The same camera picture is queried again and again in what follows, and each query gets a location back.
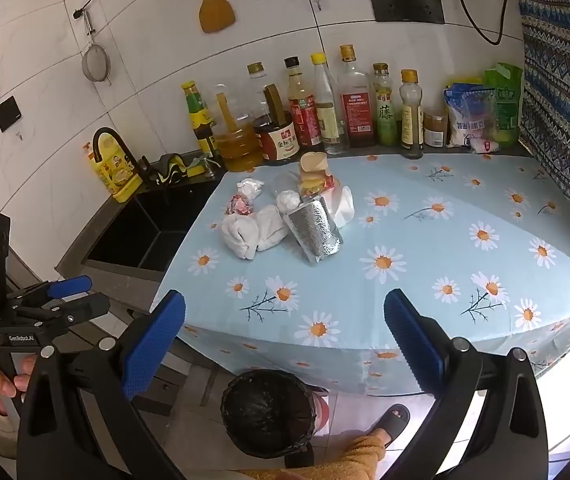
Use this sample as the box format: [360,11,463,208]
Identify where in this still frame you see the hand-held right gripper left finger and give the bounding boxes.
[15,289,188,480]

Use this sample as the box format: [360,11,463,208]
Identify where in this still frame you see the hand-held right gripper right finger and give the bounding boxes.
[383,288,558,480]

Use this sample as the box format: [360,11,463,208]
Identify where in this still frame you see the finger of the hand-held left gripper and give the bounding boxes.
[8,275,94,311]
[12,294,112,348]

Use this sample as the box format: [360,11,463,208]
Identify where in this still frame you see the trash bin with black bag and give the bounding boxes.
[221,370,318,461]

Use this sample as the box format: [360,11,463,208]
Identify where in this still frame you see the white tissue wad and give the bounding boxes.
[255,206,291,252]
[222,212,261,261]

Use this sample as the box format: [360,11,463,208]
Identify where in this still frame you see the silver foil pouch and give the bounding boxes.
[282,196,343,263]

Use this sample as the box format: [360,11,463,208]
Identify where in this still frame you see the red and yellow snack wrapper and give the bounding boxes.
[297,172,336,201]

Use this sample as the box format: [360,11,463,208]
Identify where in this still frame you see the paper cup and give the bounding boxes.
[299,151,328,176]

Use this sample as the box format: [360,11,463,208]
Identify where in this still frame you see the daisy print blue tablecloth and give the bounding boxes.
[152,152,570,396]

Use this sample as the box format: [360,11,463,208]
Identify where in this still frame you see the black slipper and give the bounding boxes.
[365,404,412,448]

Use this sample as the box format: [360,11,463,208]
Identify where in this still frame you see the black sink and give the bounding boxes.
[82,180,226,273]

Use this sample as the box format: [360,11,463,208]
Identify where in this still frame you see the yellow dish soap bottle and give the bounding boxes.
[84,141,141,204]

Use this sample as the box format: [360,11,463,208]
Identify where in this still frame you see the white plastic bag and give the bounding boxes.
[327,185,356,228]

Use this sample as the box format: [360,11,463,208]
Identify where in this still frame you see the black faucet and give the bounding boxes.
[92,126,151,191]

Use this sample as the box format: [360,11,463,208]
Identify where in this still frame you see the yellow and black scrubber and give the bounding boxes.
[152,152,201,186]

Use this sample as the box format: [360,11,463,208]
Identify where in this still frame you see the pink candy wrapper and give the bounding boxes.
[227,194,256,217]

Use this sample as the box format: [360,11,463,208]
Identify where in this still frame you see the small crumpled white tissue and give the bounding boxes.
[237,177,266,201]

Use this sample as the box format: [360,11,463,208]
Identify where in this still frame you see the white crumpled paper ball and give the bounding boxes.
[277,187,302,213]

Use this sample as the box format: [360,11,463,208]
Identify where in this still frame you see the clear cooking oil jug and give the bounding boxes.
[212,82,266,173]

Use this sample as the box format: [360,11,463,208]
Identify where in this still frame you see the green label sauce bottle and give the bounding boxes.
[181,80,216,156]

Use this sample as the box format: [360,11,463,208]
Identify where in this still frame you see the small brown jar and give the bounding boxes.
[422,107,450,149]

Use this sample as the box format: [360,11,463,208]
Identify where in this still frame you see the yellow label oil bottle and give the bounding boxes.
[399,69,426,160]

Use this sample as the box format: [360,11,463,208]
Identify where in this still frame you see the metal strainer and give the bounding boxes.
[81,7,112,86]

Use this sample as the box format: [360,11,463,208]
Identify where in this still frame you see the green oil bottle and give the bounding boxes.
[371,62,398,148]

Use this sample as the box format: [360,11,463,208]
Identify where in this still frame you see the white and blue bag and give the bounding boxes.
[442,82,498,148]

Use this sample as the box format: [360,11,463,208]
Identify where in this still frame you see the brown soy sauce jug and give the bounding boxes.
[252,84,302,166]

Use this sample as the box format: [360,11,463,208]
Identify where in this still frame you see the clear bottle with yellow cap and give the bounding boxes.
[311,52,348,156]

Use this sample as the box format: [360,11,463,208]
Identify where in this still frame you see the clear bottle with red label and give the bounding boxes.
[336,45,378,150]

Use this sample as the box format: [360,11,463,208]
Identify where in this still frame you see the black cap red label bottle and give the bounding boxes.
[285,56,323,151]

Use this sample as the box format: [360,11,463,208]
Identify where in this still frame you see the green bag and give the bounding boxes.
[485,62,524,146]

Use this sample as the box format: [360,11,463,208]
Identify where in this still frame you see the clear bottle with gold cap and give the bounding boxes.
[246,62,273,121]

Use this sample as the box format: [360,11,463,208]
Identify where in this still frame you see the blue patterned curtain cloth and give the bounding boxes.
[507,0,570,281]

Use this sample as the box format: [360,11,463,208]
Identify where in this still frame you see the small black wall switch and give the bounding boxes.
[0,95,22,133]

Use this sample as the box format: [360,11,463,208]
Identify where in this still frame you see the black wall power socket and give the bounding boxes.
[368,0,446,25]

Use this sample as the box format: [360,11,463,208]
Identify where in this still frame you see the thick black cable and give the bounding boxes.
[446,0,510,47]

